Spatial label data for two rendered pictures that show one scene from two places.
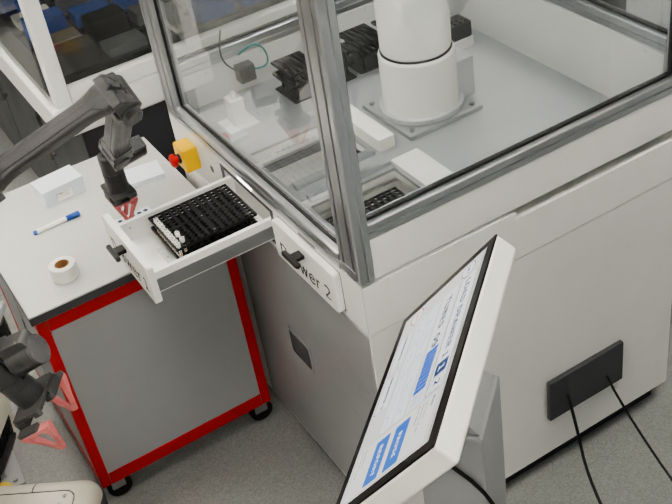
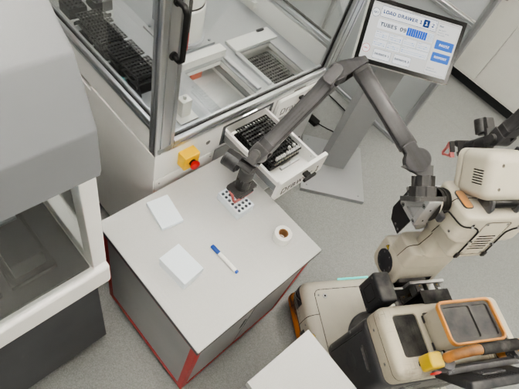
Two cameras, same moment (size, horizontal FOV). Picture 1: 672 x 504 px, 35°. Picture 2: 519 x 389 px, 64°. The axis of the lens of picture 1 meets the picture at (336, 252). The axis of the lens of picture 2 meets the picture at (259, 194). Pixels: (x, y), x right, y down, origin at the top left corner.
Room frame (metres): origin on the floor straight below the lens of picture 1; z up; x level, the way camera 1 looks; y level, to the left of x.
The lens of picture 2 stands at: (2.88, 1.34, 2.13)
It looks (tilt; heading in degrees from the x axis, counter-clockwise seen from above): 52 degrees down; 234
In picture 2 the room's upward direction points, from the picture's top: 23 degrees clockwise
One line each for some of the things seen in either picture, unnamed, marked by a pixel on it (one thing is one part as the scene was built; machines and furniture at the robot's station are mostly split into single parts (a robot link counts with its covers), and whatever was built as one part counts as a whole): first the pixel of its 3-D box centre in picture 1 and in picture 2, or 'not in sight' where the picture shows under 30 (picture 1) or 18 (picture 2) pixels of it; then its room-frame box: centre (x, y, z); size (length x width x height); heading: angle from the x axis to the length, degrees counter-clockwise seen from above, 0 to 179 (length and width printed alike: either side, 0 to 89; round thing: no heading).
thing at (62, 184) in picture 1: (58, 186); (181, 266); (2.64, 0.76, 0.79); 0.13 x 0.09 x 0.05; 121
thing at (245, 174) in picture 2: (112, 161); (245, 171); (2.38, 0.53, 0.99); 0.07 x 0.06 x 0.07; 128
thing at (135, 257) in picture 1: (131, 257); (300, 175); (2.11, 0.50, 0.87); 0.29 x 0.02 x 0.11; 25
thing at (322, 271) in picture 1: (307, 263); (296, 99); (1.97, 0.07, 0.87); 0.29 x 0.02 x 0.11; 25
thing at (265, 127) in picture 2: (204, 225); (266, 143); (2.20, 0.31, 0.87); 0.22 x 0.18 x 0.06; 115
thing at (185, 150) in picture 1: (186, 155); (188, 158); (2.54, 0.36, 0.88); 0.07 x 0.05 x 0.07; 25
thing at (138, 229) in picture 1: (208, 225); (265, 143); (2.20, 0.31, 0.86); 0.40 x 0.26 x 0.06; 115
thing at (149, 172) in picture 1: (140, 175); (164, 212); (2.66, 0.52, 0.77); 0.13 x 0.09 x 0.02; 107
